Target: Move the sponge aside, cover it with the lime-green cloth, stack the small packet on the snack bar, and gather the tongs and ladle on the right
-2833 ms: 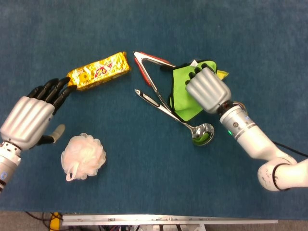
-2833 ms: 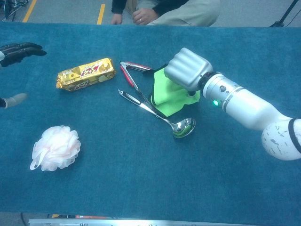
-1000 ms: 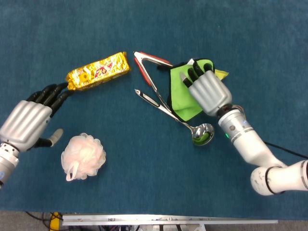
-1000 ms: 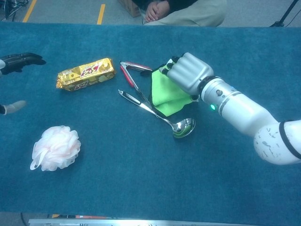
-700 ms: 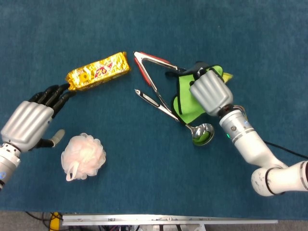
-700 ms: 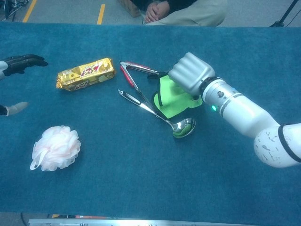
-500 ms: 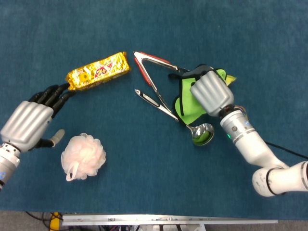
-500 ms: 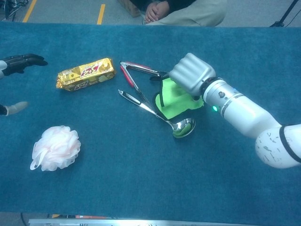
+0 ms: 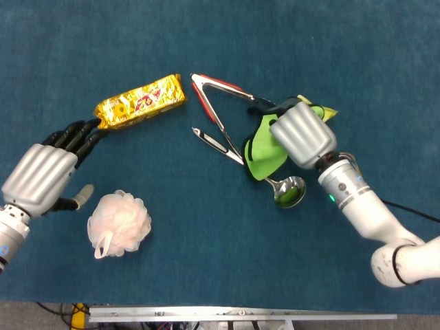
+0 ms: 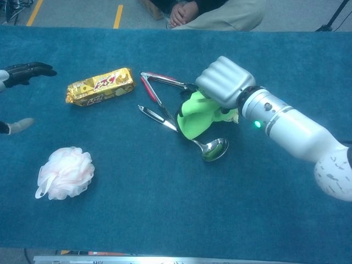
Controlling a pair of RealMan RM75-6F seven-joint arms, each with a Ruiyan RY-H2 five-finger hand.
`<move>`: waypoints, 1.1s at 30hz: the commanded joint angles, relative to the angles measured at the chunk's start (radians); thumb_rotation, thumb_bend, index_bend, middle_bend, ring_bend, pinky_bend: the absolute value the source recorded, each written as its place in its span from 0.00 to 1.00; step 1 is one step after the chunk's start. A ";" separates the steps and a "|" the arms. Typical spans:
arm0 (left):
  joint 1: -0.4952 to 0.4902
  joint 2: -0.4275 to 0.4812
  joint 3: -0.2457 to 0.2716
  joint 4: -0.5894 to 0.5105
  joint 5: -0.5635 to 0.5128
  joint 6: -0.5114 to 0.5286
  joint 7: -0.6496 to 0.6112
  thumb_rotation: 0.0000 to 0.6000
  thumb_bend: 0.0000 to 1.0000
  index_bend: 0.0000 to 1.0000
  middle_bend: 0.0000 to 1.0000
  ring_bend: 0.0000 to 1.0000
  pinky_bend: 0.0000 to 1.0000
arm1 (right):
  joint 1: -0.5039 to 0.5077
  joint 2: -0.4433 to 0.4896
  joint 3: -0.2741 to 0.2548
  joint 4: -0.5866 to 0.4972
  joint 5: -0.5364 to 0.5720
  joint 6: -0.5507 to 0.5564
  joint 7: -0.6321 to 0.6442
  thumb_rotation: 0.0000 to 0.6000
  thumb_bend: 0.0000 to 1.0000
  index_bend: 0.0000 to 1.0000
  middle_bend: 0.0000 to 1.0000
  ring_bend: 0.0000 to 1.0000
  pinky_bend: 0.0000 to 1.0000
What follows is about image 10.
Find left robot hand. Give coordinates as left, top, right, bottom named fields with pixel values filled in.
left=0, top=62, right=58, bottom=135

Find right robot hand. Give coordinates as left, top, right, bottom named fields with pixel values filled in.
left=195, top=56, right=257, bottom=115

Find green microfibre towel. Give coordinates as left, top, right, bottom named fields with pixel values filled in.
left=175, top=90, right=239, bottom=141

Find steel ladle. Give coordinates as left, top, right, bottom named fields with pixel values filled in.
left=137, top=103, right=230, bottom=162

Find red-handled metal tongs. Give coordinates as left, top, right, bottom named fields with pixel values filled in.
left=140, top=70, right=199, bottom=124

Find golden biscuit package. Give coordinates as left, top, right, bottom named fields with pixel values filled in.
left=64, top=67, right=137, bottom=107

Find white mesh bath sponge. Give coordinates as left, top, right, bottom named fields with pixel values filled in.
left=35, top=146, right=96, bottom=201

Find seated person in khaki trousers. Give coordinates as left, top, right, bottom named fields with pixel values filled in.
left=150, top=0, right=265, bottom=31

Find black tripod stand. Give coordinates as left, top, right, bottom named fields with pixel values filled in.
left=315, top=0, right=352, bottom=32

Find blue table cloth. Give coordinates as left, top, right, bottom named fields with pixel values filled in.
left=0, top=25, right=352, bottom=262

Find bundle of cables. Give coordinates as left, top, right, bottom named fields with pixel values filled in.
left=0, top=0, right=34, bottom=25

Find aluminium rail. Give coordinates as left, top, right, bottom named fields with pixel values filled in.
left=32, top=255, right=352, bottom=264

